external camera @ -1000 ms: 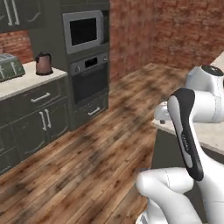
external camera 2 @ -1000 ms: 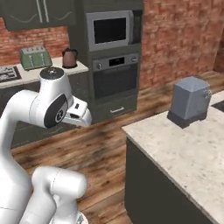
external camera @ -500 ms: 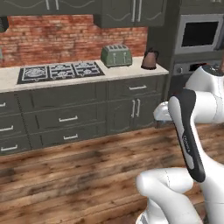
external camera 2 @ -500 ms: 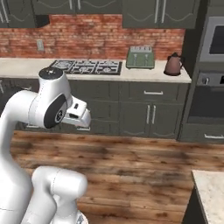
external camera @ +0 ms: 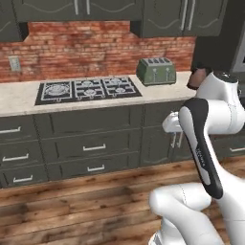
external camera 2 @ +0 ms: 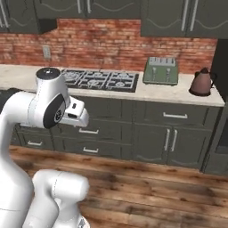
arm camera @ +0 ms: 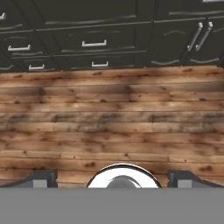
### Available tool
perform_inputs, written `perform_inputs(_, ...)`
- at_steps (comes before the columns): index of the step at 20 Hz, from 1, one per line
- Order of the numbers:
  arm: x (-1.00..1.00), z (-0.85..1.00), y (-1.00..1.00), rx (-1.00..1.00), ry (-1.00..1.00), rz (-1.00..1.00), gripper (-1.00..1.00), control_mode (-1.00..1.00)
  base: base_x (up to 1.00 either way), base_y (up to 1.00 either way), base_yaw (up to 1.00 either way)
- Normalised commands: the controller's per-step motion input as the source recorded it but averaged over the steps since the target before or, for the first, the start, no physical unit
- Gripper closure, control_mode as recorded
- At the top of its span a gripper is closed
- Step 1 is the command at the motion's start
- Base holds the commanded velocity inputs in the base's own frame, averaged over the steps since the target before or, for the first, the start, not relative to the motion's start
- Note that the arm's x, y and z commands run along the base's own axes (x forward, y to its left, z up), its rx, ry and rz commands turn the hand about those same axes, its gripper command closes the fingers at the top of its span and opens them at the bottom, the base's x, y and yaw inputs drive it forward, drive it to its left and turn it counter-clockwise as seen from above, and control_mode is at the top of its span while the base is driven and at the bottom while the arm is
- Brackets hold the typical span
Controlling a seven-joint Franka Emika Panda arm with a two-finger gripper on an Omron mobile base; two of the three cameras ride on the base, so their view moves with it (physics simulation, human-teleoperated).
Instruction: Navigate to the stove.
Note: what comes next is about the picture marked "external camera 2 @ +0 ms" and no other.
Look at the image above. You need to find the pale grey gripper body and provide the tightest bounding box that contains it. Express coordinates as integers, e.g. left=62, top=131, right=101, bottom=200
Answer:
left=61, top=107, right=90, bottom=128

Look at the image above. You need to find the dark green drawer front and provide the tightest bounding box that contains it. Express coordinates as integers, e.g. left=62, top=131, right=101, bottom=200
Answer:
left=53, top=136, right=134, bottom=160
left=50, top=119, right=134, bottom=146
left=133, top=100, right=221, bottom=129
left=69, top=95, right=134, bottom=123
left=10, top=124, right=55, bottom=151

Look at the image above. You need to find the black gas hob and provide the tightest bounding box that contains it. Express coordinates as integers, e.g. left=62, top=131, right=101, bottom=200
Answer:
left=60, top=69, right=140, bottom=94

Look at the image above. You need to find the dark green lower cupboard door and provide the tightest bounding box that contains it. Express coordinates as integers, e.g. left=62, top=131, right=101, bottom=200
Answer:
left=132, top=123, right=173, bottom=165
left=167, top=126, right=214, bottom=171

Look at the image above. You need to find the dark green cupboard door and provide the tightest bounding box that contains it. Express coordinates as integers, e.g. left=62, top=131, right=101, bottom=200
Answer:
left=140, top=0, right=191, bottom=38
left=132, top=123, right=173, bottom=165
left=85, top=0, right=143, bottom=20
left=0, top=0, right=40, bottom=34
left=167, top=126, right=214, bottom=171
left=186, top=0, right=228, bottom=40
left=33, top=0, right=87, bottom=20

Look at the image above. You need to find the green toaster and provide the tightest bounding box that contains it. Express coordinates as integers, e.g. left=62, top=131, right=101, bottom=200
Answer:
left=142, top=56, right=180, bottom=87

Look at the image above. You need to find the dark range hood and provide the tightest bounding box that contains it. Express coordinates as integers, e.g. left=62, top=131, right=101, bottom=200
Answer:
left=37, top=18, right=59, bottom=35

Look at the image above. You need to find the dark green upper cupboard door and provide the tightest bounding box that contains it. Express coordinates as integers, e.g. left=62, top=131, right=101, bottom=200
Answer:
left=140, top=0, right=191, bottom=38
left=85, top=0, right=143, bottom=20
left=0, top=0, right=40, bottom=34
left=186, top=0, right=228, bottom=40
left=33, top=0, right=87, bottom=20

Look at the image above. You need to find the brown kettle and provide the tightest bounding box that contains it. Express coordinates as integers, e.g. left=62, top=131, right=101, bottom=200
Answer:
left=188, top=67, right=218, bottom=98

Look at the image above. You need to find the dark green tall oven cabinet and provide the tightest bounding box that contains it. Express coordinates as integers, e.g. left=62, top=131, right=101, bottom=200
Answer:
left=200, top=37, right=228, bottom=176

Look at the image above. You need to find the silver drawer handle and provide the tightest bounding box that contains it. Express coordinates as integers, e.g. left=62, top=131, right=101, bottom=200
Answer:
left=162, top=111, right=189, bottom=120
left=77, top=127, right=100, bottom=135
left=27, top=140, right=44, bottom=148
left=82, top=146, right=100, bottom=155

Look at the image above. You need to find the grey wall socket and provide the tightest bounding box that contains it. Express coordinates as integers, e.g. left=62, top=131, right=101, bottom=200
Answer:
left=42, top=45, right=53, bottom=60

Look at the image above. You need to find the silver lower cupboard handle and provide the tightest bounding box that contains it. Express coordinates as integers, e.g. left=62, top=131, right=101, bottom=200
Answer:
left=163, top=127, right=171, bottom=152
left=170, top=128, right=178, bottom=153

